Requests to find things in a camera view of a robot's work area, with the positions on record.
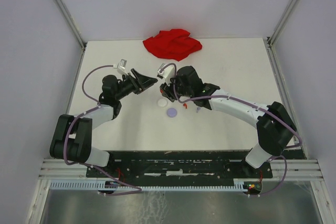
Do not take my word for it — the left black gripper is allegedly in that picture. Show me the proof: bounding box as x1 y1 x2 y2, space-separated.
115 68 158 100

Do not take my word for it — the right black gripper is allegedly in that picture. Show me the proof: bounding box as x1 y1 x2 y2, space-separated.
160 73 193 102

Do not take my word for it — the orange earbud charging case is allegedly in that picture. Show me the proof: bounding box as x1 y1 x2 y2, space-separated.
160 89 167 98

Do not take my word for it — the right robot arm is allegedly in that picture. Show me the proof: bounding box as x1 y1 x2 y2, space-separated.
157 63 297 177

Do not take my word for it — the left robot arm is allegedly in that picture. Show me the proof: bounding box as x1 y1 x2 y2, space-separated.
49 69 157 177

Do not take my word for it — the white earbud charging case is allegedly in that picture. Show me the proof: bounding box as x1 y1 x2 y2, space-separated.
157 98 167 108

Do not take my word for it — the purple earbud charging case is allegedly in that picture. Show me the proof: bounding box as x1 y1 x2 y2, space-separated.
166 108 177 118

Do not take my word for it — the red crumpled cloth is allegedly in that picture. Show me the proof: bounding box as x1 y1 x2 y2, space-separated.
143 28 203 61

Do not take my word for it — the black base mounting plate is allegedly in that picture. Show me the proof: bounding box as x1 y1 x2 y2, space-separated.
56 150 307 183

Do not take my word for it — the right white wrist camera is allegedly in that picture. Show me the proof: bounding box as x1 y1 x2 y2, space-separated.
157 63 175 80

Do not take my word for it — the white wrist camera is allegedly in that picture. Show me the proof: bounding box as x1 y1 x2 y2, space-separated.
113 59 128 76
157 63 175 80

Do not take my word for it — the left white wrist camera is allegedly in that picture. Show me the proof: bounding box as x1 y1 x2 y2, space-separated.
113 59 128 76

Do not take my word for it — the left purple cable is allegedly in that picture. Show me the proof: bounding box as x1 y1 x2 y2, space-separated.
64 64 143 197

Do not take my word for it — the white slotted cable duct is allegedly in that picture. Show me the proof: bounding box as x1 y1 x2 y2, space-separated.
49 178 249 192

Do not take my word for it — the left aluminium frame post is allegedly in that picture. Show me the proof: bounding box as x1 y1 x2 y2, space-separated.
53 0 87 49

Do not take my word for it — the aluminium frame post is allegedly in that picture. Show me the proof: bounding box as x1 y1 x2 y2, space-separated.
267 0 300 48
53 0 87 49

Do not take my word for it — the aluminium front frame rail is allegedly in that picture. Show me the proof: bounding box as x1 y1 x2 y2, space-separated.
38 159 323 182

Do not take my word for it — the right aluminium frame post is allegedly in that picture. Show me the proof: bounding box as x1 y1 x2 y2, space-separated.
267 0 300 48

